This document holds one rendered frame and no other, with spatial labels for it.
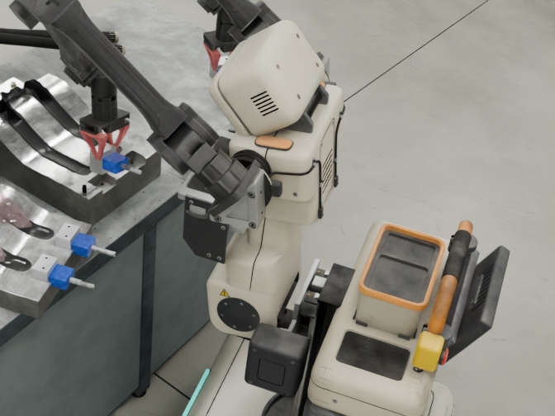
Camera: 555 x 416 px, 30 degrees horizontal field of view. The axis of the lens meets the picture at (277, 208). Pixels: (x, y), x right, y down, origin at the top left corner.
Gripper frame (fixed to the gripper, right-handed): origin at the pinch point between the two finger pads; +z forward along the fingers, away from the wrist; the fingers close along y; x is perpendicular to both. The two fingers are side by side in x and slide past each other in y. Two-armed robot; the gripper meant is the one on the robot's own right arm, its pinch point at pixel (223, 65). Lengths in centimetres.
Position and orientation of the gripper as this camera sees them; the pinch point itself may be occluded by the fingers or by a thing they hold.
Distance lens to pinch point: 271.8
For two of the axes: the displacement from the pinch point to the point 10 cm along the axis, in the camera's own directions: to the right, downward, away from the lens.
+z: -1.2, 7.4, 6.6
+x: 4.7, 6.3, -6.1
